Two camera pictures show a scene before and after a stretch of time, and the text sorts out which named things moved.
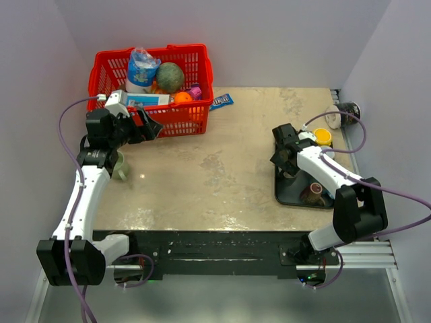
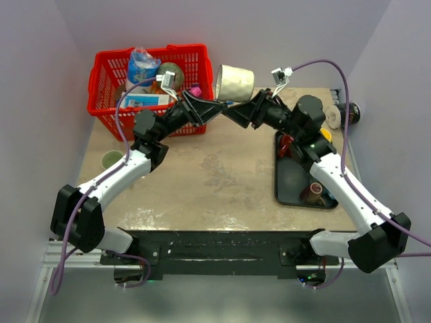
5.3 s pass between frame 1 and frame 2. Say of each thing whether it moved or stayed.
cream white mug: moved
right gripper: moved
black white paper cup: stayed
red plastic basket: stayed
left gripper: moved
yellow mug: stayed
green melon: stayed
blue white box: stayed
